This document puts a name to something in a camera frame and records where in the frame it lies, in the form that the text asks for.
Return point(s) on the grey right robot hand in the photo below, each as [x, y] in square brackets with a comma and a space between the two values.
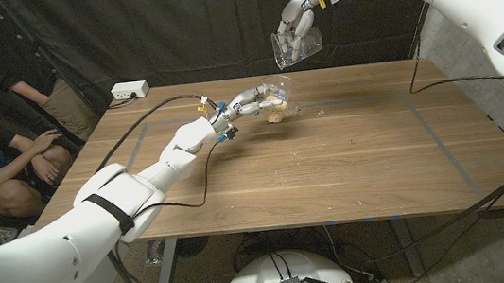
[301, 12]

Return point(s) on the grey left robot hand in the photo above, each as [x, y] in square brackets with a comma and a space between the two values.
[248, 104]

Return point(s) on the sugar-filled clear plastic cup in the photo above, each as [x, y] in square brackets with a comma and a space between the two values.
[305, 45]

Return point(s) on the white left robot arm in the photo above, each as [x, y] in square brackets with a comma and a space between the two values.
[76, 228]

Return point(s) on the black backdrop curtain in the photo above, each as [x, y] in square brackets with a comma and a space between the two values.
[172, 26]

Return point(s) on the white power strip box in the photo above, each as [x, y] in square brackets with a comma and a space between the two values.
[129, 89]

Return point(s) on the black backdrop stand pole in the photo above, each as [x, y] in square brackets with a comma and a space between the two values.
[48, 55]
[420, 27]

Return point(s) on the black floor fan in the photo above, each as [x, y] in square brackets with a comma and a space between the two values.
[192, 246]

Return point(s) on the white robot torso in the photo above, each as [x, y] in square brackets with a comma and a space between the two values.
[258, 279]

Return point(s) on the white table leg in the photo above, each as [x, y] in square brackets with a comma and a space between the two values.
[167, 270]
[409, 249]

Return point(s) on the person in khaki trousers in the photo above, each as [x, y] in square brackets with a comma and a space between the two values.
[9, 55]

